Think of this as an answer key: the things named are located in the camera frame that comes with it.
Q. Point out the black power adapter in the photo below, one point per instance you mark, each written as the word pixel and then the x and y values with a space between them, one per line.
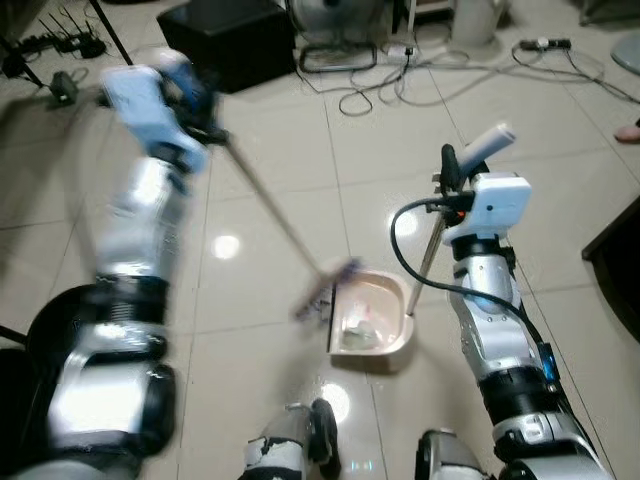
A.
pixel 64 88

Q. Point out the white cylindrical appliance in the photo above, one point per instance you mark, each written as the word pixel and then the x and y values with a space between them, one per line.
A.
pixel 475 22

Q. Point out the robot left leg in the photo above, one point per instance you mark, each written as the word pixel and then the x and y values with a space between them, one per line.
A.
pixel 285 440

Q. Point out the white power strip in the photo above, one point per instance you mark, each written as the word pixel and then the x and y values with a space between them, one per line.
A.
pixel 400 49

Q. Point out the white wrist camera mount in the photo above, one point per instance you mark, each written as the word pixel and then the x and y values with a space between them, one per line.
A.
pixel 495 205
pixel 145 105

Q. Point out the broom with purple bristles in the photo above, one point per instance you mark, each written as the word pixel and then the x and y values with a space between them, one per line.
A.
pixel 270 202

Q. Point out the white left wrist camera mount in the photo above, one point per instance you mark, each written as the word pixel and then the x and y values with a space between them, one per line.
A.
pixel 145 105

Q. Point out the black tripod leg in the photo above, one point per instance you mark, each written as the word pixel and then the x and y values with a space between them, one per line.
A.
pixel 108 32

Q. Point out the robot leg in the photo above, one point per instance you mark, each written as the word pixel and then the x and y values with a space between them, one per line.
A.
pixel 450 460
pixel 285 440

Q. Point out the black router with antennas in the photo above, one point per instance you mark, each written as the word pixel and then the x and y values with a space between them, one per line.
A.
pixel 75 44

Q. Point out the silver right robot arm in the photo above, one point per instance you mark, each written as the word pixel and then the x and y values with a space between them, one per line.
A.
pixel 495 330

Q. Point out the person's foot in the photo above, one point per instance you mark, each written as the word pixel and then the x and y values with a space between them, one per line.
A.
pixel 629 132

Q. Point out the black power strip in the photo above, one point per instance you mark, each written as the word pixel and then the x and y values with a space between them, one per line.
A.
pixel 545 44

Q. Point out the robot right leg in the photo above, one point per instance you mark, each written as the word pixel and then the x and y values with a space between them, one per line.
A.
pixel 450 460

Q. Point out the dark wooden table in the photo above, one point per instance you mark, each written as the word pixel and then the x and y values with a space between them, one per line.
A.
pixel 618 270

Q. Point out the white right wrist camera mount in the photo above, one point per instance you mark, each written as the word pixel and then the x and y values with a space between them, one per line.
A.
pixel 495 205

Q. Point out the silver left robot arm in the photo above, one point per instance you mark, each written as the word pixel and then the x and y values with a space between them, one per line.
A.
pixel 100 390

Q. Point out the crumpled trash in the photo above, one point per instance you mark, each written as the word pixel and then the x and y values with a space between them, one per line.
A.
pixel 362 330

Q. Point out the black box speaker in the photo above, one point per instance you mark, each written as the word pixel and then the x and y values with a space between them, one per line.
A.
pixel 230 40

